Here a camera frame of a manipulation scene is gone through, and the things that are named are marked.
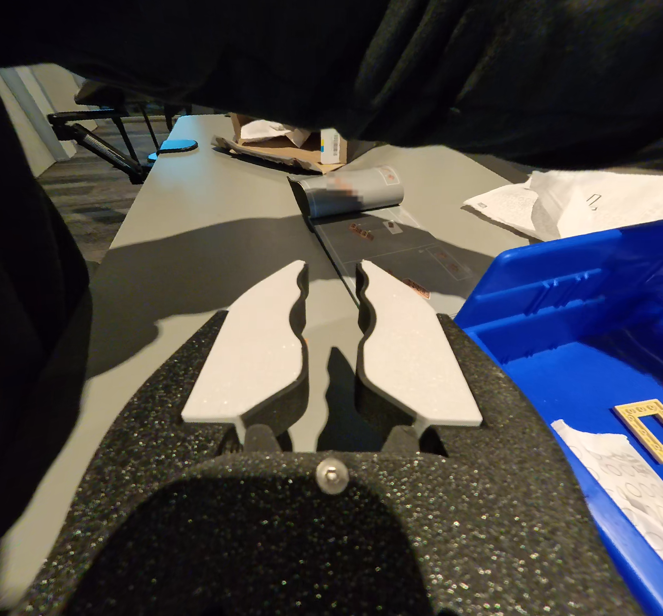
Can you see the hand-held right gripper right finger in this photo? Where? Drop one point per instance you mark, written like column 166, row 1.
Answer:
column 414, row 362

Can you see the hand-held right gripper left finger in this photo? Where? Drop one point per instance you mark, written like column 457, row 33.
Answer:
column 248, row 357

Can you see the blue plastic bin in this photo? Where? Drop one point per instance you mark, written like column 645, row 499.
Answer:
column 570, row 367

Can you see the grey instruction booklet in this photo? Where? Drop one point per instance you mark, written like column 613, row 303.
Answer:
column 362, row 196

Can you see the torn white paper bag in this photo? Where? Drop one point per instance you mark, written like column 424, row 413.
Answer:
column 606, row 471

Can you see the cardboard box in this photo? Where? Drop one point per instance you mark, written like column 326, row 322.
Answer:
column 279, row 152

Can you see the blue oval pad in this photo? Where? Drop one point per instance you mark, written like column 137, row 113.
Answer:
column 178, row 146

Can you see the small white labelled box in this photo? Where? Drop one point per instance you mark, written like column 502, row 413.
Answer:
column 331, row 147

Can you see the white packing paper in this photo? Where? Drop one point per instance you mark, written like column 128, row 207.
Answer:
column 264, row 130

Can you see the plain white paper bag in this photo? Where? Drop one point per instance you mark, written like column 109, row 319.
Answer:
column 595, row 202

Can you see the black metal stand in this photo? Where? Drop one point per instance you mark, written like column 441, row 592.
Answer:
column 98, row 142

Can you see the tan frame toy brick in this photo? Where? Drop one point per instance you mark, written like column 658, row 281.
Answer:
column 629, row 416

